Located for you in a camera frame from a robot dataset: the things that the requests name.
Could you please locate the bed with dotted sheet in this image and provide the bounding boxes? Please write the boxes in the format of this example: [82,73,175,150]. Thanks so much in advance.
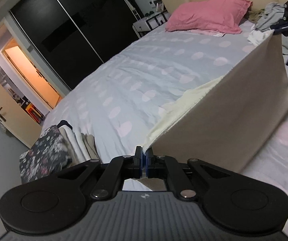
[40,20,288,241]

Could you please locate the orange storage box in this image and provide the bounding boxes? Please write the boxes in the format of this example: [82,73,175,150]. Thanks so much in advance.
[25,105,43,123]

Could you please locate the cream pants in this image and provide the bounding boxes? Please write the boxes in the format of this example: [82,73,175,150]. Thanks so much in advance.
[122,29,288,192]

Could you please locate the white folded garment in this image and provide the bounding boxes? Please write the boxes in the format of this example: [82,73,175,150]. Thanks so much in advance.
[57,120,85,165]

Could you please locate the hallway door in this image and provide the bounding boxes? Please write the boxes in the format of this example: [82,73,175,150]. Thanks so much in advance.
[5,39,60,109]

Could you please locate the black sliding wardrobe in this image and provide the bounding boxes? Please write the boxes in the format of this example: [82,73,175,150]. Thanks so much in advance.
[9,0,144,91]

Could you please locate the light grey garment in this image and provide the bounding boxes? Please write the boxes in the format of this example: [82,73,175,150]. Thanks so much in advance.
[255,2,288,31]

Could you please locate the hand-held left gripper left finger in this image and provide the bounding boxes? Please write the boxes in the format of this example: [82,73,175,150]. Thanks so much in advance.
[59,146,143,202]

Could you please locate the beige door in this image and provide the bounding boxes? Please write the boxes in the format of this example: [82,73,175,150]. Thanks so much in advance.
[0,70,43,149]

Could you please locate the pink pillow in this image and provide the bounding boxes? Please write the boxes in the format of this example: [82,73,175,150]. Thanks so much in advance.
[165,0,253,34]

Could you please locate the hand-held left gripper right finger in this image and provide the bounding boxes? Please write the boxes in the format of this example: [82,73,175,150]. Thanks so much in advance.
[144,148,231,202]

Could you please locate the white bedside table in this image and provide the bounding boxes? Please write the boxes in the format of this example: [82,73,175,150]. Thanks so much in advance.
[133,11,171,39]

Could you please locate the brown striped garment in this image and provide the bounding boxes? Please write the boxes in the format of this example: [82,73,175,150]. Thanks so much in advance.
[249,9,266,23]

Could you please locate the dark floral folded garment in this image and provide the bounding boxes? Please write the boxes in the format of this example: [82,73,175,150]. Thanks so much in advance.
[19,125,73,184]

